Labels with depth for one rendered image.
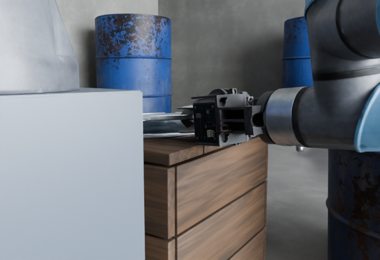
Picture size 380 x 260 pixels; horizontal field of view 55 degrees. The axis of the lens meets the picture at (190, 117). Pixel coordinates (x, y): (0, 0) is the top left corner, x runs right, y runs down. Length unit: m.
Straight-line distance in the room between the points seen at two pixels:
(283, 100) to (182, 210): 0.23
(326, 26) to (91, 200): 0.26
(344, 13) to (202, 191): 0.38
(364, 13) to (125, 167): 0.21
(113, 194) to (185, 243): 0.34
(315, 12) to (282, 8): 3.21
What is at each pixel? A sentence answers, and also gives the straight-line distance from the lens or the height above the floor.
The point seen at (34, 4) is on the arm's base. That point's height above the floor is 0.51.
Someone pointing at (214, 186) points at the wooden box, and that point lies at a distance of 0.64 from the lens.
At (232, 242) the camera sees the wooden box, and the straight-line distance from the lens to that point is 0.75.
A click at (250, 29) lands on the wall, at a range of 3.68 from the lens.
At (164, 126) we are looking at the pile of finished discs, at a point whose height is 0.36.
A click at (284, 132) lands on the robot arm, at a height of 0.39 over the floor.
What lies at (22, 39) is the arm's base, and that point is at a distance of 0.26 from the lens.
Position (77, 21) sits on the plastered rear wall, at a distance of 3.14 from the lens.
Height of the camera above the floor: 0.46
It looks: 7 degrees down
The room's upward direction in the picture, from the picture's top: straight up
